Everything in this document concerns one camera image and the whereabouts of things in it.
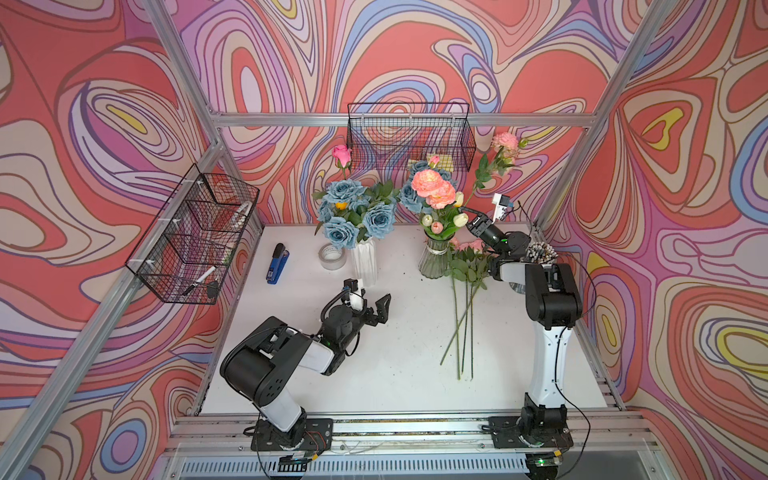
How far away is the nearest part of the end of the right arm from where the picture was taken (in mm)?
794

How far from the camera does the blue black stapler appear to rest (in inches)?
40.7

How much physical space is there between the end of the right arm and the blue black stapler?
0.66m
